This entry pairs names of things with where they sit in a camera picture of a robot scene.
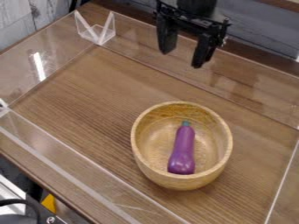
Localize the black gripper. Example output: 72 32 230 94
155 0 231 68

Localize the brown wooden bowl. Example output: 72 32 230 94
131 101 232 191

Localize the purple toy eggplant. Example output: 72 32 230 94
167 121 195 175

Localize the yellow tag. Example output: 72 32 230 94
41 194 56 214

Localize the clear acrylic corner bracket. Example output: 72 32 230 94
73 11 116 46

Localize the clear acrylic tray wall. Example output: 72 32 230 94
0 99 188 224

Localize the black cable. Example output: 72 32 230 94
0 198 44 224

